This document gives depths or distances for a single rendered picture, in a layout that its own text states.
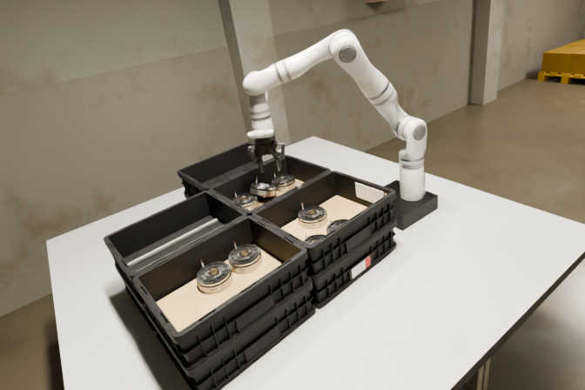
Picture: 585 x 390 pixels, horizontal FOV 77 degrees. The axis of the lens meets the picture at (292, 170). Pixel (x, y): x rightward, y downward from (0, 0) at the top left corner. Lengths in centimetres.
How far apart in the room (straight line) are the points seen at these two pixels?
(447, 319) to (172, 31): 235
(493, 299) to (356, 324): 40
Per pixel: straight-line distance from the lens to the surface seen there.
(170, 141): 283
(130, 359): 127
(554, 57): 627
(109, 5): 271
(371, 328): 114
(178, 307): 114
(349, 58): 121
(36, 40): 266
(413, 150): 144
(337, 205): 141
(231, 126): 299
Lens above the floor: 156
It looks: 25 degrees down
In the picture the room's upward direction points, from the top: 9 degrees counter-clockwise
